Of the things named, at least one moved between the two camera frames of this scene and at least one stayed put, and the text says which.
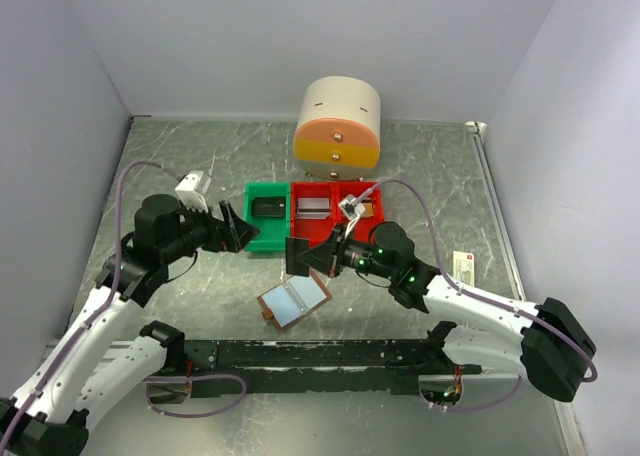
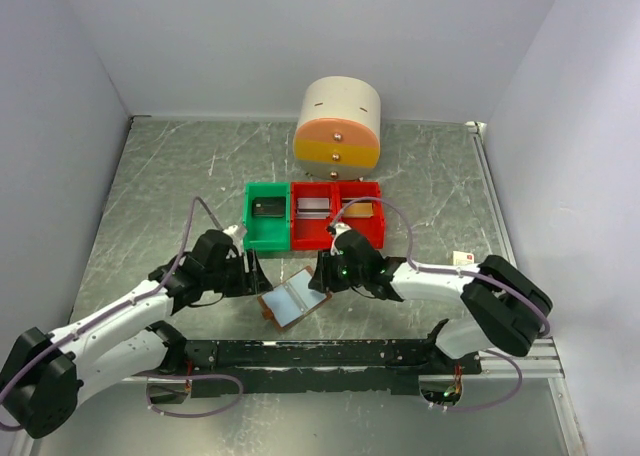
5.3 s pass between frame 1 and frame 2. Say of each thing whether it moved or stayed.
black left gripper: moved
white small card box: stayed
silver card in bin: stayed
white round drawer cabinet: stayed
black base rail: stayed
